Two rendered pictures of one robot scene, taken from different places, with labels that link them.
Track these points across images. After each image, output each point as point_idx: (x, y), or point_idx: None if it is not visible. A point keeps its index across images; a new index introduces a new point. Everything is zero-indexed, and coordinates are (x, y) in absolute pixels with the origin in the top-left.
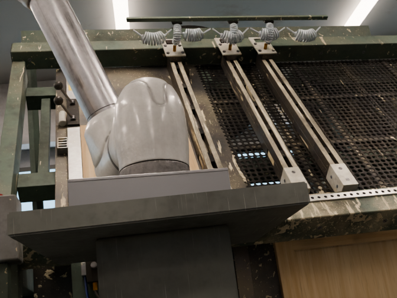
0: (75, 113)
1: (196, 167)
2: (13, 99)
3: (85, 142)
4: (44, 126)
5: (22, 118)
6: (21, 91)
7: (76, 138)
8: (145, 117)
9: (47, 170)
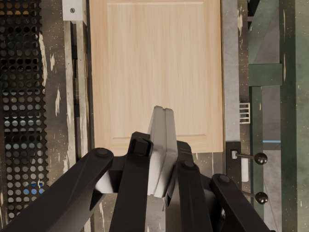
0: (231, 166)
1: (94, 57)
2: (305, 201)
3: (217, 115)
4: (258, 176)
5: (287, 180)
6: (297, 222)
7: (229, 115)
8: None
9: (252, 93)
